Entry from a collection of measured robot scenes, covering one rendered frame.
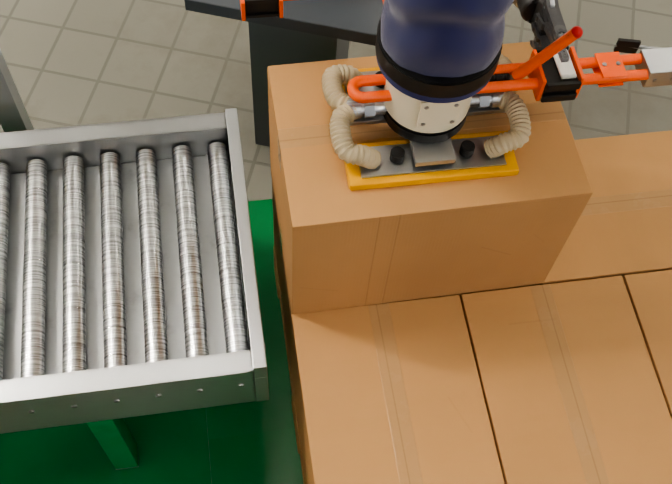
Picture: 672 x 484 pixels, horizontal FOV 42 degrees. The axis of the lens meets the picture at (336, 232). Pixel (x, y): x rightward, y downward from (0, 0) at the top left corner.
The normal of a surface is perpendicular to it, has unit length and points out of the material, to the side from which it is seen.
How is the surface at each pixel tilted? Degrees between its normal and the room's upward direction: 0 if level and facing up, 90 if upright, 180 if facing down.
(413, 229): 90
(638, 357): 0
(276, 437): 0
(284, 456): 0
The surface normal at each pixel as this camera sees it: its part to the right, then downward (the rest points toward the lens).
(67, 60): 0.04, -0.50
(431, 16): -0.33, 0.92
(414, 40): -0.62, 0.54
